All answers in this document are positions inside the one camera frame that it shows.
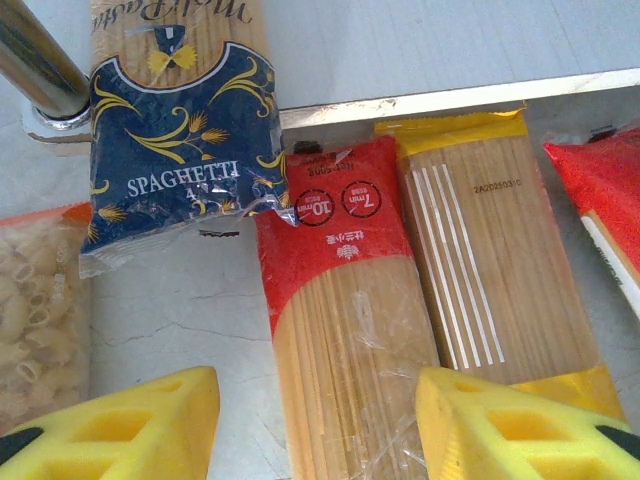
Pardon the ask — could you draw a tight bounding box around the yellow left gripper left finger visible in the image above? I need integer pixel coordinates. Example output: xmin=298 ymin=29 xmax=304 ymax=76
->
xmin=0 ymin=365 xmax=221 ymax=480

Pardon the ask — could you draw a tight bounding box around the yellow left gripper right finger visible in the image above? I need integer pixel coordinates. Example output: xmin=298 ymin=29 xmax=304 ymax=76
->
xmin=414 ymin=367 xmax=640 ymax=480

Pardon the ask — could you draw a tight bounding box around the orange macaroni bag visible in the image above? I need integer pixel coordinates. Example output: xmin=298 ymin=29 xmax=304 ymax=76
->
xmin=0 ymin=204 xmax=94 ymax=436

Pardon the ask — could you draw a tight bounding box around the yellow spaghetti bag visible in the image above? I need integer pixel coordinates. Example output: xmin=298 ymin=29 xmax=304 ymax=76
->
xmin=374 ymin=102 xmax=629 ymax=426

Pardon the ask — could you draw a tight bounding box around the red spaghetti bag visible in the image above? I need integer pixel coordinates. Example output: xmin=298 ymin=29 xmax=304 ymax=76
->
xmin=542 ymin=127 xmax=640 ymax=321
xmin=254 ymin=134 xmax=441 ymax=480

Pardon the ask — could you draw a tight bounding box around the brown pasta packet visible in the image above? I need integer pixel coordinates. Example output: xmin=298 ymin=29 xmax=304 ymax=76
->
xmin=78 ymin=0 xmax=291 ymax=281

